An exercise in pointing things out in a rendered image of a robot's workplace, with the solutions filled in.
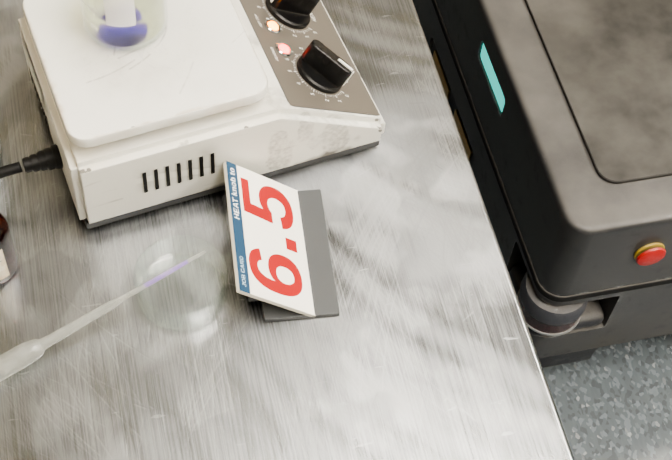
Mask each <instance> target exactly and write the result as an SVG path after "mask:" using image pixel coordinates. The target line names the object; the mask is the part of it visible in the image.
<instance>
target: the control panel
mask: <svg viewBox="0 0 672 460"><path fill-rule="evenodd" d="M239 1H240V3H241V5H242V7H243V9H244V11H245V13H246V15H247V17H248V19H249V22H250V24H251V26H252V28H253V30H254V32H255V34H256V36H257V38H258V40H259V43H260V45H261V47H262V49H263V51H264V53H265V55H266V57H267V59H268V61H269V64H270V66H271V68H272V70H273V72H274V74H275V76H276V78H277V80H278V82H279V85H280V87H281V89H282V91H283V93H284V95H285V97H286V99H287V101H288V103H289V104H290V106H294V107H301V108H310V109H319V110H328V111H337V112H346V113H355V114H364V115H373V116H378V115H379V116H380V114H379V112H378V110H377V108H376V106H375V104H374V102H373V100H372V99H371V97H370V95H369V93H368V91H367V89H366V87H365V85H364V83H363V81H362V79H361V77H360V76H359V74H358V72H357V70H356V68H355V66H354V64H353V62H352V60H351V58H350V56H349V54H348V53H347V51H346V49H345V47H344V45H343V43H342V41H341V39H340V37H339V35H338V33H337V31H336V30H335V28H334V26H333V24H332V22H331V20H330V18H329V16H328V14H327V12H326V10H325V8H324V7H323V5H322V3H321V1H319V2H318V4H317V5H316V7H315V8H314V9H313V11H312V12H311V13H310V14H309V15H310V23H309V24H308V26H307V27H306V28H304V29H293V28H290V27H288V26H286V25H284V24H282V23H281V22H279V21H278V20H277V19H276V18H275V17H274V16H273V15H272V14H271V13H270V12H269V10H268V8H267V6H266V0H239ZM269 21H274V22H276V23H277V24H278V26H279V29H278V30H277V31H275V30H273V29H271V28H270V27H269V26H268V24H267V23H268V22H269ZM312 40H319V41H320V42H322V43H323V44H324V45H325V46H327V47H328V48H329V49H330V50H332V51H333V52H334V53H335V54H337V55H338V56H339V57H340V58H342V59H343V60H344V61H345V62H347V63H348V64H349V65H350V66H351V67H352V68H353V69H354V70H353V71H354V73H353V74H352V76H351V77H350V78H349V80H348V81H347V82H346V84H345V85H344V86H342V87H341V89H340V90H339V91H338V92H337V93H334V94H327V93H323V92H321V91H318V90H316V89H315V88H313V87H312V86H310V85H309V84H308V83H307V82H306V81H305V80H304V79H303V78H302V77H301V75H300V74H299V72H298V69H297V61H298V59H299V58H300V56H302V54H303V52H304V51H305V50H306V48H307V47H308V45H309V44H310V43H311V41H312ZM280 44H285V45H287V46H288V47H289V49H290V52H289V54H286V53H284V52H282V51H281V50H280V49H279V45H280Z"/></svg>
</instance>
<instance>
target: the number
mask: <svg viewBox="0 0 672 460"><path fill-rule="evenodd" d="M237 175H238V184H239V193H240V202H241V211H242V220H243V229H244V238H245V247H246V256H247V265H248V274H249V283H250V290H253V291H256V292H259V293H262V294H265V295H268V296H271V297H274V298H277V299H280V300H283V301H286V302H289V303H292V304H295V305H298V306H300V307H303V308H306V309H307V301H306V294H305V287H304V280H303V272H302V265H301V258H300V251H299V244H298V236H297V229H296V222H295V215H294V208H293V200H292V193H291V190H288V189H286V188H283V187H281V186H279V185H276V184H274V183H271V182H269V181H266V180H264V179H262V178H259V177H257V176H254V175H252V174H250V173H247V172H245V171H242V170H240V169H238V168H237Z"/></svg>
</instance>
